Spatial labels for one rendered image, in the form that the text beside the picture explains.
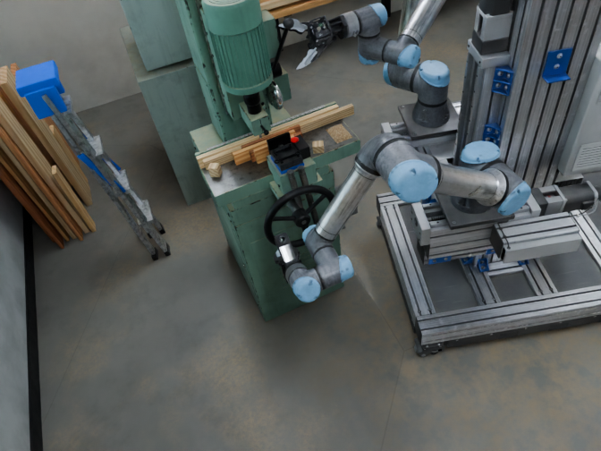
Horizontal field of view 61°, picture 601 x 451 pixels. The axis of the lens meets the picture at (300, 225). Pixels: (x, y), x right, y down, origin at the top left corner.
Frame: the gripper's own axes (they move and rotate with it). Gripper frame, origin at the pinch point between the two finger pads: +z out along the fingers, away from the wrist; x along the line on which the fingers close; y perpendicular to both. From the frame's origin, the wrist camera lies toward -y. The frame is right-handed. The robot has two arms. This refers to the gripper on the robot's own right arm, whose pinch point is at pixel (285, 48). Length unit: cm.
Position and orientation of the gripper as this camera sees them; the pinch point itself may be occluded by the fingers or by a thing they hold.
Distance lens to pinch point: 175.6
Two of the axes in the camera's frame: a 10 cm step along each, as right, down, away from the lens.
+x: 3.9, 9.2, -0.1
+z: -9.0, 3.8, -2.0
